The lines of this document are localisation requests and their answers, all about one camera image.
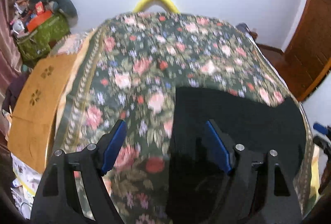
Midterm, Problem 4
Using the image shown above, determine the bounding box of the purple grey backpack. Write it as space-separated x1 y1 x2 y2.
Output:
236 23 251 34

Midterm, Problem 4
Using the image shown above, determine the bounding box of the wooden folding lap table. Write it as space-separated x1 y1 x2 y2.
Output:
8 54 77 174

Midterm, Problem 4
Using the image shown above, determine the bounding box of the pink striped curtain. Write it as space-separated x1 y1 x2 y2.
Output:
0 0 24 152

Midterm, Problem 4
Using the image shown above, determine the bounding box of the brown wooden door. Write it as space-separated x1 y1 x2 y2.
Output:
285 0 330 101

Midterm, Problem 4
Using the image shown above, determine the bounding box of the printed papers pile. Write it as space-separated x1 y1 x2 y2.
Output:
11 154 42 219

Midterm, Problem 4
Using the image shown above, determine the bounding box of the orange box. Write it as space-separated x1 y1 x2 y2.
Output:
27 10 53 33

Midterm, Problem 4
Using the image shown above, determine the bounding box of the floral green bedspread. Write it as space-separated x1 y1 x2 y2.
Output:
54 12 313 223

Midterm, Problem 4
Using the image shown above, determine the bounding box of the black elephant print t-shirt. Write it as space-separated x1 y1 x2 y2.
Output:
166 87 306 223

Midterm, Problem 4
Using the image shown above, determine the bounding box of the striped beige blanket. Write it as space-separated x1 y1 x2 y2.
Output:
48 29 95 57

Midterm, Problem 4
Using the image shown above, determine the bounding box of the green fabric storage bin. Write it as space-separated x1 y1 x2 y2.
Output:
16 13 70 63

